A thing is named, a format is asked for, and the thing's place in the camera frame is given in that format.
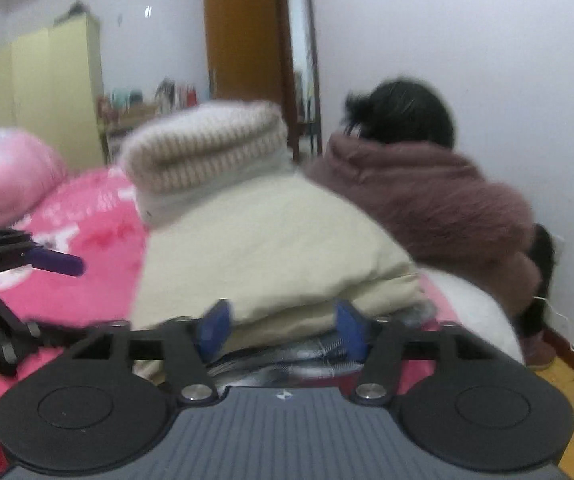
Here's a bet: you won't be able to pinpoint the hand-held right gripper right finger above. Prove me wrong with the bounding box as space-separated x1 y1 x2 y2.
334 299 494 406

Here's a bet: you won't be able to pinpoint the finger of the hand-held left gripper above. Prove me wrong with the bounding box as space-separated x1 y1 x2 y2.
0 229 86 278
0 272 133 377

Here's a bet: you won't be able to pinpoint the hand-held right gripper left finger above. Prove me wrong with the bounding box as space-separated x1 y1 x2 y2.
70 299 233 406

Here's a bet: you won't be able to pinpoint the beige pants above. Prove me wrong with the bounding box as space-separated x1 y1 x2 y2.
128 171 436 387

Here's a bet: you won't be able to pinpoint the pink floral blanket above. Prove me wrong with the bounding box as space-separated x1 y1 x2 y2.
0 166 525 480

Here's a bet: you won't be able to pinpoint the black and white plaid shirt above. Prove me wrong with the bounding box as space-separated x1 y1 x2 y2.
206 331 369 397

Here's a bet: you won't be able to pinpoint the pink and grey duvet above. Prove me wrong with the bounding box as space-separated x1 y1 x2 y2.
0 119 71 229

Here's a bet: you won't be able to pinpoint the white cluttered shelf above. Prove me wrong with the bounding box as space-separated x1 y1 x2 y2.
96 76 209 167

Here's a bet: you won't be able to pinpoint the pale yellow wardrobe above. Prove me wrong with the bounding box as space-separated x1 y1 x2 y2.
0 11 109 172

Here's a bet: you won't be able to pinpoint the stack of folded pink sweaters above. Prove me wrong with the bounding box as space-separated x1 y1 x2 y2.
118 99 291 197

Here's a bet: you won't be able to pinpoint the dark bundle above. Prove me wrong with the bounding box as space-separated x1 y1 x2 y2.
54 1 94 24

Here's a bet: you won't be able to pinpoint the brown wooden door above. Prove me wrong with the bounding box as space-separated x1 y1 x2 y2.
201 0 289 112

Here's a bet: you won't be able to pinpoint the dark wooden door frame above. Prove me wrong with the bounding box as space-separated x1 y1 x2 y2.
268 0 325 162

